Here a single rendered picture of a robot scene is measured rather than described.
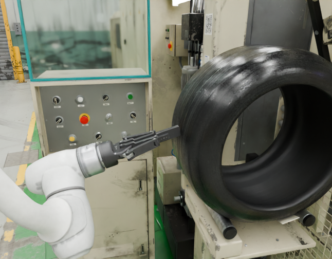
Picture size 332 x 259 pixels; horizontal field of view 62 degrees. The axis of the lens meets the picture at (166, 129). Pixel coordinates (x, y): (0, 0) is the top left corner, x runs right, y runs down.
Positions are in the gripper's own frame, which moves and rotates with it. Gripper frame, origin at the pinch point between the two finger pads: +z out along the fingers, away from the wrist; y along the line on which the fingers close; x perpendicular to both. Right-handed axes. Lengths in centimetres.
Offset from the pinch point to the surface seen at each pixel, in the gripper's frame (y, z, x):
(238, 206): -11.7, 12.7, 24.4
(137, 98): 62, -3, 4
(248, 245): -7.5, 14.8, 45.5
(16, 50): 793, -251, -36
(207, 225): -1.9, 4.0, 36.3
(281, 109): 37, 59, 23
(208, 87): -4.8, 13.3, -11.2
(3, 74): 851, -332, 16
